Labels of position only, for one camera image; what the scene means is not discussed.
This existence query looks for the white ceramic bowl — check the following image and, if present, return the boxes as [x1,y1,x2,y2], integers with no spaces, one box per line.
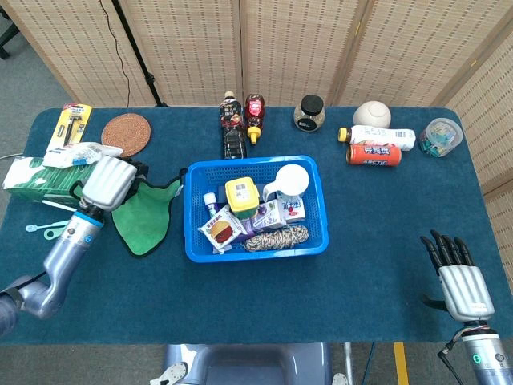
[352,100,393,130]

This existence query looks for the white plastic folding tool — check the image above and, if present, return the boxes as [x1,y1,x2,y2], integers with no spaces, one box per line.
[41,199,79,213]

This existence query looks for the blue floor cable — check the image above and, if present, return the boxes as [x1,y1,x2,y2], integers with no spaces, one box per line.
[362,342,377,385]

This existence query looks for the bamboo folding screen panel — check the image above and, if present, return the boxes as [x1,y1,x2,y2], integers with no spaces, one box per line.
[482,187,513,284]
[440,23,513,194]
[240,0,361,107]
[332,0,513,108]
[119,0,244,107]
[2,0,162,107]

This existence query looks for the round woven brown coaster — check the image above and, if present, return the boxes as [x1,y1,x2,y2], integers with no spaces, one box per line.
[100,112,152,158]

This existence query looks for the dark tea bottle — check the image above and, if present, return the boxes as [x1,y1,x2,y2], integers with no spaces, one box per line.
[218,91,248,160]

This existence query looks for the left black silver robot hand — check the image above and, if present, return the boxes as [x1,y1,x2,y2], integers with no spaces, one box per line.
[79,155,151,213]

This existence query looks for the thin black cable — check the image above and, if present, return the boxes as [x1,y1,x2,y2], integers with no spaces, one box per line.
[99,0,132,107]

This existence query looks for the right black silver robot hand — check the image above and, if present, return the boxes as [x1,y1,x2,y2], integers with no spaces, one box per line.
[419,229,496,322]

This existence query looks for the black furniture piece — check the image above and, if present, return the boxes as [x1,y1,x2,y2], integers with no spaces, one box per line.
[0,6,14,61]

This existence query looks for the burger print snack packet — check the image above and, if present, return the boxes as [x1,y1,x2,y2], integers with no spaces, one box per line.
[197,205,248,255]

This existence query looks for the green white tissue pack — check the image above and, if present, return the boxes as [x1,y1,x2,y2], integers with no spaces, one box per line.
[2,156,98,205]

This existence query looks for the blue felt table cover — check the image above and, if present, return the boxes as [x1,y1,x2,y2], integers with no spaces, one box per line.
[0,106,500,347]

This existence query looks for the white bottle yellow cap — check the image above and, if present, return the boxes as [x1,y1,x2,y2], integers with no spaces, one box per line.
[337,124,418,152]

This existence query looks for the white plastic scoop cup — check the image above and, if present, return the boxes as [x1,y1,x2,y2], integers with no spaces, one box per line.
[261,164,311,204]

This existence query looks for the white blue glue stick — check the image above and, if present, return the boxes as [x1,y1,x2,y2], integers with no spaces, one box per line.
[202,192,220,220]

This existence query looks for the orange drink can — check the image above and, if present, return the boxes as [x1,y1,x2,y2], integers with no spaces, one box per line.
[345,143,403,168]

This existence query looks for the mint green toothbrush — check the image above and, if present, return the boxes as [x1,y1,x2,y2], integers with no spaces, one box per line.
[24,219,71,234]

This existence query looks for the white plastic wipes pouch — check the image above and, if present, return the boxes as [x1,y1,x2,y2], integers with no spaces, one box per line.
[42,141,124,170]

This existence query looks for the braided multicolour rope bundle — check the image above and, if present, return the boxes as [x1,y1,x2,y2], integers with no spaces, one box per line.
[244,224,311,253]

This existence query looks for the yellow lidded container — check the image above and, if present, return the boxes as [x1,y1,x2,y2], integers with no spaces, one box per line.
[224,177,259,220]

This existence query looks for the purple drink carton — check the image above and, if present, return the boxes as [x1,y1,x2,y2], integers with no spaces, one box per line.
[236,198,288,242]

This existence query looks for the black tripod stand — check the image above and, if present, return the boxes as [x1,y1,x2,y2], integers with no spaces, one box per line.
[111,0,168,108]

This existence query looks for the blue plastic basket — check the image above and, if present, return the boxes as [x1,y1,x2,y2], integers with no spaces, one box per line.
[184,155,330,265]

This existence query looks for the red sauce bottle yellow cap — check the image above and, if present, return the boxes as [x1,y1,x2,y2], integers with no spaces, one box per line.
[244,93,267,146]

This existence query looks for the glass jar black lid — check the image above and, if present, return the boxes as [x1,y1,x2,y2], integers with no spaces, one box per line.
[293,94,326,132]

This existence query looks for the clear jar of clips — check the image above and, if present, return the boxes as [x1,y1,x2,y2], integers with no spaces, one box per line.
[417,117,464,159]

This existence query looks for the green grey cloth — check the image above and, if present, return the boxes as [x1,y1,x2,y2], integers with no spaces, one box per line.
[71,168,189,259]

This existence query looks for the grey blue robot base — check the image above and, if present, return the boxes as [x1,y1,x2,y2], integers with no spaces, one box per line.
[161,342,334,385]

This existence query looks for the yellow razor blister pack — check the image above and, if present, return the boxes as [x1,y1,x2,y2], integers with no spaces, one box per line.
[46,103,94,156]

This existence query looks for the red white milk carton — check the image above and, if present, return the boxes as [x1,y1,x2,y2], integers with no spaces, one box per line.
[276,191,307,225]

